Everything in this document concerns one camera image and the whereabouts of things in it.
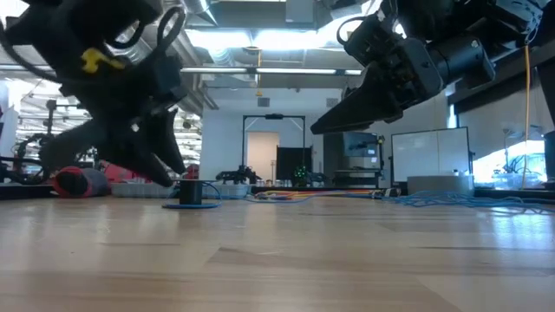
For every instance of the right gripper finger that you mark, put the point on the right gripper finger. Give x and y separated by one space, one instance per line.
360 110

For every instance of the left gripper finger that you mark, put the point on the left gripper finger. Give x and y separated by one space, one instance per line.
167 138
143 158

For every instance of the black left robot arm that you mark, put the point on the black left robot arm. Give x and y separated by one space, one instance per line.
52 26

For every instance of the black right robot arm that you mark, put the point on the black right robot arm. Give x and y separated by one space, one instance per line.
464 56

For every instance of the black background robot arm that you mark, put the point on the black background robot arm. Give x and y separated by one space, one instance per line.
234 175

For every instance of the grey open tool case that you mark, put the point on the grey open tool case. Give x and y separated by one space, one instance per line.
139 190

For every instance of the ceiling light strip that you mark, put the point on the ceiling light strip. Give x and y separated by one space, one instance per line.
217 70
353 72
26 67
295 71

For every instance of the red shelving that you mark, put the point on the red shelving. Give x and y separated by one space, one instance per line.
193 172

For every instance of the grey pouch with red rim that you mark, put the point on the grey pouch with red rim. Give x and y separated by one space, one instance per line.
80 182

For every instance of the black background robot rig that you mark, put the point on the black background robot rig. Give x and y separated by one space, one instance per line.
51 112

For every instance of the whiteboard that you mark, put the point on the whiteboard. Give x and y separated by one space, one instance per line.
429 154

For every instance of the black panel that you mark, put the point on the black panel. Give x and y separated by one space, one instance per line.
290 160

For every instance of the black device with green lights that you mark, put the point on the black device with green lights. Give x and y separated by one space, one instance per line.
300 172

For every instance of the black gantry frame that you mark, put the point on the black gantry frame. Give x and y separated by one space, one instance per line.
274 116

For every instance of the grey duct tape roll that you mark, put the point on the grey duct tape roll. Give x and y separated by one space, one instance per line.
440 185

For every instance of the black metal table frame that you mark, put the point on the black metal table frame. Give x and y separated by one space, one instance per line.
26 190

